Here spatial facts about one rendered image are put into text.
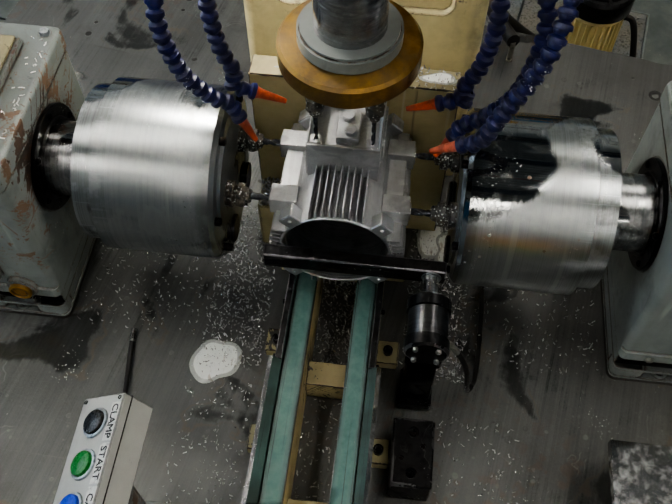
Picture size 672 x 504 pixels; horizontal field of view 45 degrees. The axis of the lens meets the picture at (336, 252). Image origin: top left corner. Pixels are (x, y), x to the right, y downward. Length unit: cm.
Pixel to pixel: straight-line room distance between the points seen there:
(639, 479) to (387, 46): 64
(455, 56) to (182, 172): 46
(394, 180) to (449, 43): 24
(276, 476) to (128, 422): 22
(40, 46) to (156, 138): 25
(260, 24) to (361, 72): 34
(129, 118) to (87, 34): 71
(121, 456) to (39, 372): 41
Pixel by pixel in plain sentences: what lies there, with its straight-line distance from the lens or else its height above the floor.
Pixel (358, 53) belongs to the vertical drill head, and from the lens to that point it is 97.
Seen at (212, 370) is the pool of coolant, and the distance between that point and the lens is 130.
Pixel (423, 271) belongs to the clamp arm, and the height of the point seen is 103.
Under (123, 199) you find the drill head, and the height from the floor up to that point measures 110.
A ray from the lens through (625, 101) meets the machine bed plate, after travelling 171.
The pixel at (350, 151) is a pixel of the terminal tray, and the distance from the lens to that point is 108.
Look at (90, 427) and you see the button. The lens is 100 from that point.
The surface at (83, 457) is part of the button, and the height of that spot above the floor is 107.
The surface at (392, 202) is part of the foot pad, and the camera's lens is 111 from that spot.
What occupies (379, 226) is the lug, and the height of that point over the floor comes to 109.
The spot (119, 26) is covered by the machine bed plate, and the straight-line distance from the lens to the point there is 182.
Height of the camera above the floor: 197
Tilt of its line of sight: 57 degrees down
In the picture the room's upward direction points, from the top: straight up
